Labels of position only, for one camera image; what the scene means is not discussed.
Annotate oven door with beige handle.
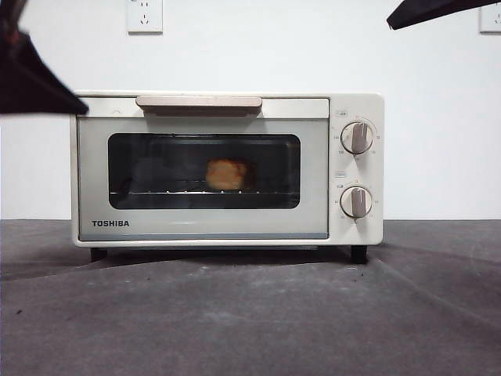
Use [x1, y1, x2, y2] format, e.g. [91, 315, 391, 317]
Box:
[77, 95, 330, 241]

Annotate golden bread loaf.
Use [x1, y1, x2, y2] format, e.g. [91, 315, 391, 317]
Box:
[205, 157, 258, 190]

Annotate white Toshiba toaster oven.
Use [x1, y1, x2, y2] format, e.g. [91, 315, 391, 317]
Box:
[70, 91, 385, 264]

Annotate beige oven knob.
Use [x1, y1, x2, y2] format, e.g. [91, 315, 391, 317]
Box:
[339, 186, 373, 225]
[339, 121, 374, 156]

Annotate white wall socket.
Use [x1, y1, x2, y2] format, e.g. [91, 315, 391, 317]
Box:
[125, 0, 164, 34]
[479, 0, 501, 34]

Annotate metal wire oven rack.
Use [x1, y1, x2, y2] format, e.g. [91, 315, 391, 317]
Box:
[110, 189, 293, 197]

